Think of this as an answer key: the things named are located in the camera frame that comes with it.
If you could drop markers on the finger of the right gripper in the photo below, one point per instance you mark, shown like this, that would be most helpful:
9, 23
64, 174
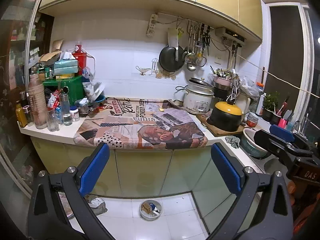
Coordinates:
281, 133

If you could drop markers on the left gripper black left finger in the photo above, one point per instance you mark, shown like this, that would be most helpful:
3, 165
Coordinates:
80, 181

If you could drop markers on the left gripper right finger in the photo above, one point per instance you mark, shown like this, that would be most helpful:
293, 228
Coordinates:
241, 183

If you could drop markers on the white trash bin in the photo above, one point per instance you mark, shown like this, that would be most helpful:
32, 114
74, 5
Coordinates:
150, 209

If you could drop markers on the small potted plant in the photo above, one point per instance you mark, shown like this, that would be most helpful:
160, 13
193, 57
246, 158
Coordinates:
270, 105

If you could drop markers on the white bowl in sink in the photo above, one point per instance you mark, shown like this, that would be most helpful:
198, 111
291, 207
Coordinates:
249, 146

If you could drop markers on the grey dish cloth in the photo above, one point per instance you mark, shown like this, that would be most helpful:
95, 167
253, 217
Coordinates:
233, 141

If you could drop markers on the black pot yellow lid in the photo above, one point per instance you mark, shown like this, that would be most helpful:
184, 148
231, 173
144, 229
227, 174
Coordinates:
225, 116

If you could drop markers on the clear glass bottle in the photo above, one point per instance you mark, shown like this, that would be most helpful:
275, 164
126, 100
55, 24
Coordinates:
65, 109

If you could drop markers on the clear drinking glass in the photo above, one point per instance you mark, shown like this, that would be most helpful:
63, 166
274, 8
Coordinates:
52, 121

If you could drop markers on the printed newspaper table mat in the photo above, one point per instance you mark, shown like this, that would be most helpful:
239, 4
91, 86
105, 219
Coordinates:
138, 124

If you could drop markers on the white medicine jar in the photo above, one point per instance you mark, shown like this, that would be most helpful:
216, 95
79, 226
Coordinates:
74, 113

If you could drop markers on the wooden cutting board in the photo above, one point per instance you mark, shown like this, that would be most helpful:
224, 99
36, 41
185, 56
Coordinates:
216, 131

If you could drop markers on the pink utensil holder pot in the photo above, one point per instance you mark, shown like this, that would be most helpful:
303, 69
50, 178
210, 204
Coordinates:
222, 81

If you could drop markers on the yellow oil bottle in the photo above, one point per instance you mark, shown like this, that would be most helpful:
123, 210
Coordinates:
20, 115

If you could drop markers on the white electric rice cooker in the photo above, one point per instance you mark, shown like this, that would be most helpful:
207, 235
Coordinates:
198, 96

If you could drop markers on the green storage box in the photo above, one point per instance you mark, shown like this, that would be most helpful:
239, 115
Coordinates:
72, 87

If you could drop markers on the ribbed brown plastic bottle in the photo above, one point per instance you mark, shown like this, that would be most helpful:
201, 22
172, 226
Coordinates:
37, 101

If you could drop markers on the hanging metal strainer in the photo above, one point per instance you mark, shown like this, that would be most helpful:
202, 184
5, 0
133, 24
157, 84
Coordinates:
201, 61

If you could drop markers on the teal tissue box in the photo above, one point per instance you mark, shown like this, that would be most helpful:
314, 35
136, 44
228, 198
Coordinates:
64, 67

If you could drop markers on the hanging metal ladle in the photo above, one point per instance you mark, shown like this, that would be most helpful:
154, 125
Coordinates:
190, 57

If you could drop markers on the red canister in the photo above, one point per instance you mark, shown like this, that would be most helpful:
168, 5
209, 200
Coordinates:
81, 57

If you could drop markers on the black hanging wok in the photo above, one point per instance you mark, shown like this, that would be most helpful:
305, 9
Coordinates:
167, 58

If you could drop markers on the white power strip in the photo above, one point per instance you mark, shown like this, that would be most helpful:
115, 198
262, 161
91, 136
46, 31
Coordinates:
152, 25

